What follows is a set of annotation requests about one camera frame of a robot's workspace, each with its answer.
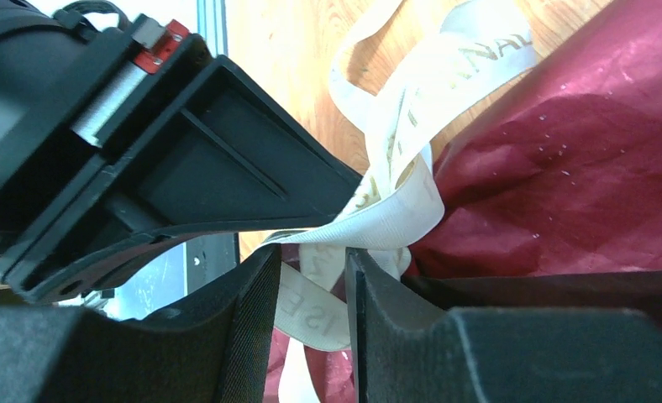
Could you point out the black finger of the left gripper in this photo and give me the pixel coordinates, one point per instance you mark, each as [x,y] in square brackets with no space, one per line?
[222,157]

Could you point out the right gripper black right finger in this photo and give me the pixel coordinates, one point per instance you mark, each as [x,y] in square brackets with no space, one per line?
[556,338]

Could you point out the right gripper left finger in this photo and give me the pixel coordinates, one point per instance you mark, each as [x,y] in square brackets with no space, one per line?
[210,346]

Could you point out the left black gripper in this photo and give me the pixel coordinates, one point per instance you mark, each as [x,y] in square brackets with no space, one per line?
[77,89]

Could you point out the cream printed ribbon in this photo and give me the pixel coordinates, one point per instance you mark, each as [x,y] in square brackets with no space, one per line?
[481,46]

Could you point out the dark red wrapping paper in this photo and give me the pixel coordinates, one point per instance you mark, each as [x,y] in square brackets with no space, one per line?
[557,172]

